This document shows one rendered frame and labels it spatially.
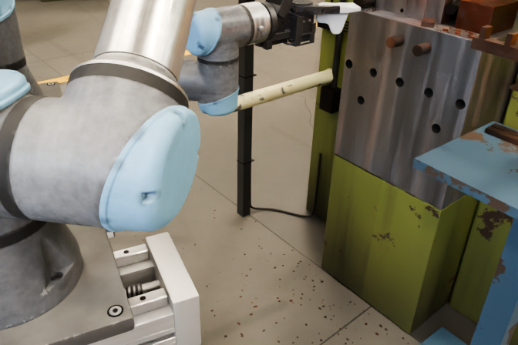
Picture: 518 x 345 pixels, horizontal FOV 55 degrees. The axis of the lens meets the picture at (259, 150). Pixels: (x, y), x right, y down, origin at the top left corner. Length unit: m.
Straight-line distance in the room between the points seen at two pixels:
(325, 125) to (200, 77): 1.00
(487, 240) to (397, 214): 0.28
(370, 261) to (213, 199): 0.79
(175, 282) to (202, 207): 1.46
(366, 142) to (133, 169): 1.10
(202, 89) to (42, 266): 0.47
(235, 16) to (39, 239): 0.51
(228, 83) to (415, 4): 0.61
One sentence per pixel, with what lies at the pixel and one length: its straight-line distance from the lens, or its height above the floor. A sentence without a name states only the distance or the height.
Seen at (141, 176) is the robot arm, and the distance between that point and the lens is 0.41.
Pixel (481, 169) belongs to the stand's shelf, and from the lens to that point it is 1.04.
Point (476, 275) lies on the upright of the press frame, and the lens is 1.68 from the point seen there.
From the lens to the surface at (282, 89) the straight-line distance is 1.57.
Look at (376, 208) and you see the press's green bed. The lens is 1.51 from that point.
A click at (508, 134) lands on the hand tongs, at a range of 1.19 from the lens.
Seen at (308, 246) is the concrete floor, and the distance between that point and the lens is 1.90.
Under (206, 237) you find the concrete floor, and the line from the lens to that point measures 1.93.
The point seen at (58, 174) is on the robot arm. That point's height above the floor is 1.00.
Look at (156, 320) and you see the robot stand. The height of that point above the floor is 0.75.
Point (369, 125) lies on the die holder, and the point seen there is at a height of 0.61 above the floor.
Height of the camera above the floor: 1.22
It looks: 29 degrees down
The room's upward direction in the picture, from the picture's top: 2 degrees clockwise
